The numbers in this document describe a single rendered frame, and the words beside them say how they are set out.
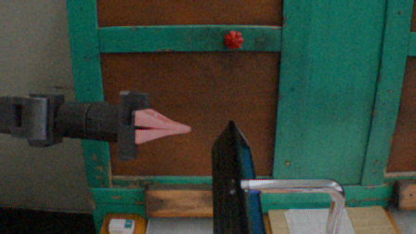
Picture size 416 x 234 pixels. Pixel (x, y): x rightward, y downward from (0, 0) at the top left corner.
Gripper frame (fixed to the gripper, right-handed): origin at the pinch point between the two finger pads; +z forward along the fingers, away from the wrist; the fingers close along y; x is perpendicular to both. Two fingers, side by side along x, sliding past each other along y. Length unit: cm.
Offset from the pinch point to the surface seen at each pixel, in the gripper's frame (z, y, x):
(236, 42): 3.5, -16.3, -33.7
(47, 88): -91, 0, -117
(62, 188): -92, 52, -135
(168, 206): -12, 25, -42
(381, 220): 44, 27, -50
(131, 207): -23, 28, -46
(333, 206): 23.6, 11.1, -5.1
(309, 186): 19.1, 7.5, -2.7
